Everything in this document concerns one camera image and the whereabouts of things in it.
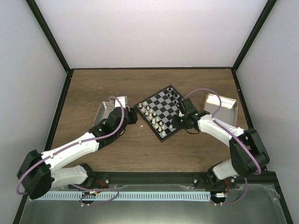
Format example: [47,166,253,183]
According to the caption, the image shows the pink tin box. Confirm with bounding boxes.
[93,97,115,126]

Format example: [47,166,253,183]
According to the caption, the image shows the black and white chessboard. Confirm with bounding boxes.
[134,85,181,142]

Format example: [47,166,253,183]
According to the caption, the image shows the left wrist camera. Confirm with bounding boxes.
[114,96,130,110]

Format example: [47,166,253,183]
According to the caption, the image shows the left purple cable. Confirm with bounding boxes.
[15,95,127,207]

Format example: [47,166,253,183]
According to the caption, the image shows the black enclosure frame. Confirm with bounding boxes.
[26,0,293,224]

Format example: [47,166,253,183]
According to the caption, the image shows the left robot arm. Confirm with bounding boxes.
[16,107,137,199]

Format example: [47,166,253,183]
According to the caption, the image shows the black aluminium mounting rail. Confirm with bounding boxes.
[67,171,236,187]

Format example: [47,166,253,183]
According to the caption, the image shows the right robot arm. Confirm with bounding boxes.
[171,98,270,188]

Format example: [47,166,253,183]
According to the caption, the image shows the light blue slotted cable duct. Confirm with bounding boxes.
[38,191,211,202]

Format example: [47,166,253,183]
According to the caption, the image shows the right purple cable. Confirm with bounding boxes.
[184,88,262,206]

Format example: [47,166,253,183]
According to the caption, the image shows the gold tin box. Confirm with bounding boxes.
[203,93,238,126]

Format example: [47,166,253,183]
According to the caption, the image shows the purple cable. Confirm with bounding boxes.
[184,88,262,206]
[15,95,127,207]

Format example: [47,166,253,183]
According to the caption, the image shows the black chess pieces row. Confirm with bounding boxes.
[163,86,183,107]

